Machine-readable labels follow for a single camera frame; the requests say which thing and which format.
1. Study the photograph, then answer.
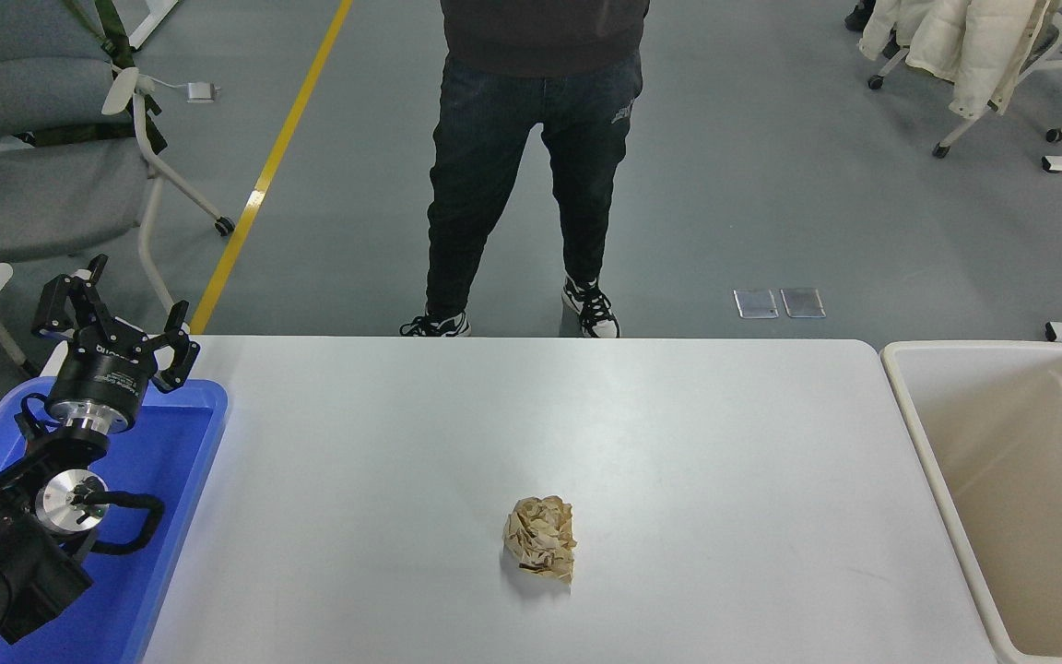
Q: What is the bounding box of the grey office chair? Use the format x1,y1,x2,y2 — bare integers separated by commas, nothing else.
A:
0,0,237,314

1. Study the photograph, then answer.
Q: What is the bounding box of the clear floor plate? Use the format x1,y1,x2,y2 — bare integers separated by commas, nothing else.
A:
781,288,827,319
734,289,780,320

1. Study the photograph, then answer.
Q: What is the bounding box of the cream white jacket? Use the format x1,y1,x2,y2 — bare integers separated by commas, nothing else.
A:
858,0,1062,119

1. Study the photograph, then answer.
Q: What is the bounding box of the tan paper ball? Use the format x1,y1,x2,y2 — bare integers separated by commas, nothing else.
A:
503,496,579,584

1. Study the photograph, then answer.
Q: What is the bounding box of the dark green strap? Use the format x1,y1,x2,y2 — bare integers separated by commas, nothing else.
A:
24,0,169,155

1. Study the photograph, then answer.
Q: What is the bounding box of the large pale plastic bin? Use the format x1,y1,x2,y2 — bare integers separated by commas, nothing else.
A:
879,339,1062,664

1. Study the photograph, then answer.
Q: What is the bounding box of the white desk leg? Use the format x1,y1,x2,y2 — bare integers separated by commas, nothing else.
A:
130,0,180,49

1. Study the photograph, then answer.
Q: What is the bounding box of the blue plastic tray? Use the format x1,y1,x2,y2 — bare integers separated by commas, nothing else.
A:
0,378,230,664

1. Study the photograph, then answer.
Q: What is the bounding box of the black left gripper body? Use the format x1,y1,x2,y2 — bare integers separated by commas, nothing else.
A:
45,323,159,429

